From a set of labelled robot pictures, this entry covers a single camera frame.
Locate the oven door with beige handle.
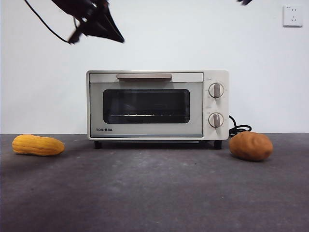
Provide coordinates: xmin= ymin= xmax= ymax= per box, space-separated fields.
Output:
xmin=88 ymin=72 xmax=204 ymax=139

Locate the brown potato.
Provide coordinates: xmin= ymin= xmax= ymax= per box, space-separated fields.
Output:
xmin=229 ymin=131 xmax=274 ymax=162

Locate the beige oven knob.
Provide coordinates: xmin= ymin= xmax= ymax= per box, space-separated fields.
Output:
xmin=208 ymin=83 xmax=225 ymax=99
xmin=208 ymin=112 xmax=225 ymax=133

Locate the cream toaster oven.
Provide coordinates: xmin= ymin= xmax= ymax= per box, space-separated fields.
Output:
xmin=86 ymin=69 xmax=229 ymax=149

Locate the yellow corn cob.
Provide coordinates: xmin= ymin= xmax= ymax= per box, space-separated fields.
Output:
xmin=12 ymin=134 xmax=65 ymax=156

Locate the white wall socket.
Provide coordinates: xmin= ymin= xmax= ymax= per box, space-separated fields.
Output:
xmin=282 ymin=5 xmax=304 ymax=28

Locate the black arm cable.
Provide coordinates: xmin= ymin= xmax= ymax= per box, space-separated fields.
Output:
xmin=23 ymin=0 xmax=73 ymax=44

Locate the metal wire oven rack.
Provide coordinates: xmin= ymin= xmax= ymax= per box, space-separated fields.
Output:
xmin=110 ymin=113 xmax=184 ymax=119

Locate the black oven power cable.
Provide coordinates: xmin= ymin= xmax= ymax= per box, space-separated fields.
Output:
xmin=228 ymin=115 xmax=253 ymax=135

